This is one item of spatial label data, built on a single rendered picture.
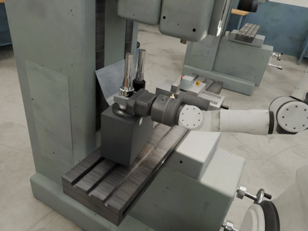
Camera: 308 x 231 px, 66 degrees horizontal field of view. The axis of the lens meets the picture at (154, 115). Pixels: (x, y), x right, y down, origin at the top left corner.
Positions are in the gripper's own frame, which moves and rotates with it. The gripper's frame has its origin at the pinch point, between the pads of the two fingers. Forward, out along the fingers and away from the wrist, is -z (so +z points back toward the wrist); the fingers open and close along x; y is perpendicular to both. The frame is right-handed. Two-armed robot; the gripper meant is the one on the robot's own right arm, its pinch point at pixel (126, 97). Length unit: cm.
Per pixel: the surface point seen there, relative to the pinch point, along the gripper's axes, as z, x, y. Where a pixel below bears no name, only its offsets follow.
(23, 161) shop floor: -116, -41, 116
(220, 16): 18.2, -37.4, -24.7
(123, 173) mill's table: 5.8, 9.0, 23.8
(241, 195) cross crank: 50, -33, 53
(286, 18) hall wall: 93, -684, 28
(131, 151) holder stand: 6.1, 5.0, 16.5
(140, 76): 0.5, -8.9, -4.8
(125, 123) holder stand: 3.3, 5.8, 5.6
